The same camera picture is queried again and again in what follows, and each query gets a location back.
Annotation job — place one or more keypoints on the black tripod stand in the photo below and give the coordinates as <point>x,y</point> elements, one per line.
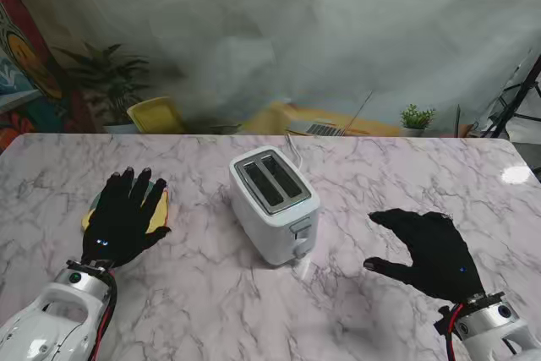
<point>522,90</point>

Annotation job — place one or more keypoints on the large leafy potted plant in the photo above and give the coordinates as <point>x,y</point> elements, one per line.
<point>112,82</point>

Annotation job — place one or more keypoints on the open silver laptop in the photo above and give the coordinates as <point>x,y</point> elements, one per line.
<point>321,128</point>

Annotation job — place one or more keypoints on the white backdrop sheet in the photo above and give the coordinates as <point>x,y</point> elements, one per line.
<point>270,18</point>

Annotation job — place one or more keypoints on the small green potted plant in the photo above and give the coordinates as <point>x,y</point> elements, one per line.
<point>416,118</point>

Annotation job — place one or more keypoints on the colourful mural banner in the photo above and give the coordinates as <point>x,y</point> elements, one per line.
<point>25,52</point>

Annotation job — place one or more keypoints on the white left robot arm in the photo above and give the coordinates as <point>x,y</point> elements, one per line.
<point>42,327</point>

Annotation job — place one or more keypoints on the yellow table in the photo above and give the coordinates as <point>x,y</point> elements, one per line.
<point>274,118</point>

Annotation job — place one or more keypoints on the white two-slot toaster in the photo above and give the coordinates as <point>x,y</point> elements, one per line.
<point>270,225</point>

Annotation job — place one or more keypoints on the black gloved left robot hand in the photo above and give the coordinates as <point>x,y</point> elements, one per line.
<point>118,217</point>

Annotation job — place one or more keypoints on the thin dark upright panel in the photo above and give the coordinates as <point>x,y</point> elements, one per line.
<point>458,120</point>

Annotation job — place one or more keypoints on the yellow plastic chair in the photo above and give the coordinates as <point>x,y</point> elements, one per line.
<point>154,116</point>

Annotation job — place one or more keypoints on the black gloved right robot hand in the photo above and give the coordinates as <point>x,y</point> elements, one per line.
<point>435,251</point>

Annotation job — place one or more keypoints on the teal round plate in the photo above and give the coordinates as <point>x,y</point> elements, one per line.
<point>96,204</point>

